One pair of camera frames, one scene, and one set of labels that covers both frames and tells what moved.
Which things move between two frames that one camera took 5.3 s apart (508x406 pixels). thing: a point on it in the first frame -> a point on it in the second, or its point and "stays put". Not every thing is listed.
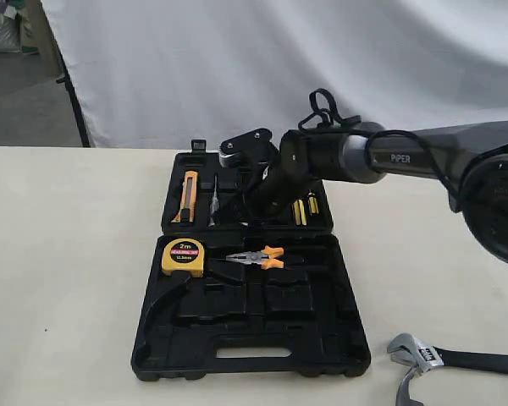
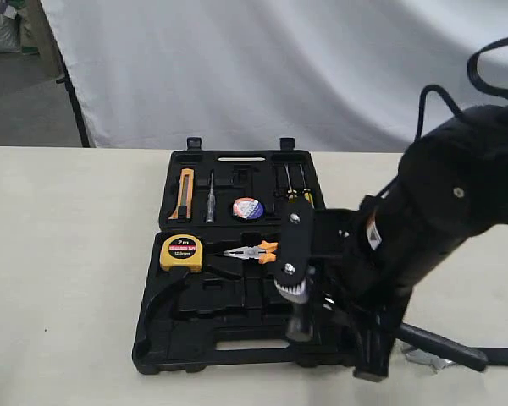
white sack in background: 2,29 stays put
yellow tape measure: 183,255 stays put
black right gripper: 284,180 -> 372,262
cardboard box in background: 37,36 stays put
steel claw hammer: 403,397 -> 300,322
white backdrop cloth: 161,74 stays put
